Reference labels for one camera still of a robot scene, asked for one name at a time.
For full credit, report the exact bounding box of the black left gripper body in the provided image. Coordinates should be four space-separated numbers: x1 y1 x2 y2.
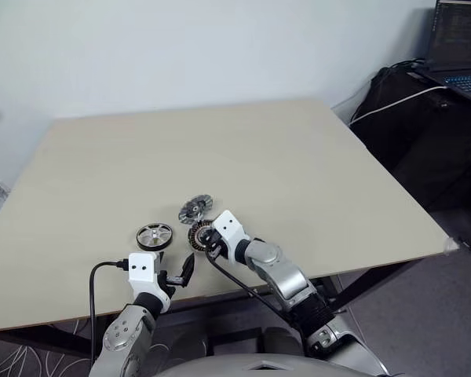
157 269 184 302

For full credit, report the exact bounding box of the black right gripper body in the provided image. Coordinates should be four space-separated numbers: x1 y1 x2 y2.
202 229 229 261

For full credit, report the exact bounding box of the silver pulley wheel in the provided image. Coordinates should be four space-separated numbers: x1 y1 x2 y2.
135 222 174 251

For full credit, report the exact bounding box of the grey robot torso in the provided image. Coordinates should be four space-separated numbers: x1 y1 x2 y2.
151 352 390 377

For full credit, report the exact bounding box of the clear tape on table corner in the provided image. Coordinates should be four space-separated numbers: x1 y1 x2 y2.
442 236 461 257

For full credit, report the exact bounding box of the black laptop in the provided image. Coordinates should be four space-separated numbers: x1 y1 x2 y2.
410 0 471 105

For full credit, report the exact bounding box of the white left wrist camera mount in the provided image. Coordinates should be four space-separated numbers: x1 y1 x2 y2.
127 252 173 313

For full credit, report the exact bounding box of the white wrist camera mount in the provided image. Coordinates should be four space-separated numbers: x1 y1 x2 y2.
211 210 252 264
127 252 173 313

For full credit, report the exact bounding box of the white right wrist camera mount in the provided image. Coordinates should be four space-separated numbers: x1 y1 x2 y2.
211 210 252 264

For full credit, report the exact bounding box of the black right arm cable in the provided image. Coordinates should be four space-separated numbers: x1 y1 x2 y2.
204 248 312 354

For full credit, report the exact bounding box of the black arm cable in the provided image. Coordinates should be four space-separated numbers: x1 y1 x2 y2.
204 248 312 354
88 259 131 366

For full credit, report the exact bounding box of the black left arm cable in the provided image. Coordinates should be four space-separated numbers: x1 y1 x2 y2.
88 259 131 366

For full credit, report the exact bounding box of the white cable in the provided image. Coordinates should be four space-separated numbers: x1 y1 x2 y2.
348 85 451 127

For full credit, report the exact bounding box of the black bag with white cable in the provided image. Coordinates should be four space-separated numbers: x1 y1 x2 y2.
348 65 471 211

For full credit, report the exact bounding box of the black laptop cable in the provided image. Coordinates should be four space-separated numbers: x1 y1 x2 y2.
387 57 429 76

